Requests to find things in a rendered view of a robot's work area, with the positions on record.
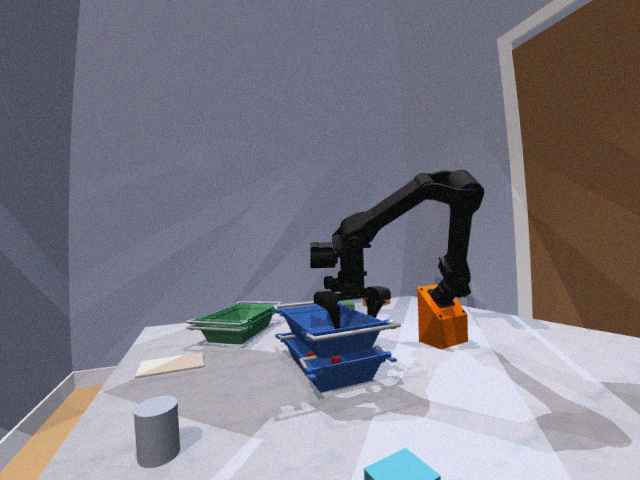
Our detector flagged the grey cylinder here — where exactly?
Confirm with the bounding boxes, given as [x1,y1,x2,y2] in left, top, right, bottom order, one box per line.
[133,395,180,468]

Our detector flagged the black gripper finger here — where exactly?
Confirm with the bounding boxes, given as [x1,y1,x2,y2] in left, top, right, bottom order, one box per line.
[322,306,340,329]
[365,299,386,318]

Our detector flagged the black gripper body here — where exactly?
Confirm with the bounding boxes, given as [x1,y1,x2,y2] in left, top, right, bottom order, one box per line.
[314,267,391,308]

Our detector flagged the teal cube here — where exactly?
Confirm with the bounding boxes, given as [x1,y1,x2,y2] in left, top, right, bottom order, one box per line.
[363,448,441,480]

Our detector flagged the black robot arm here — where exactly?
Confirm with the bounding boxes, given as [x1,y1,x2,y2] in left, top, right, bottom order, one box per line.
[310,170,484,309]

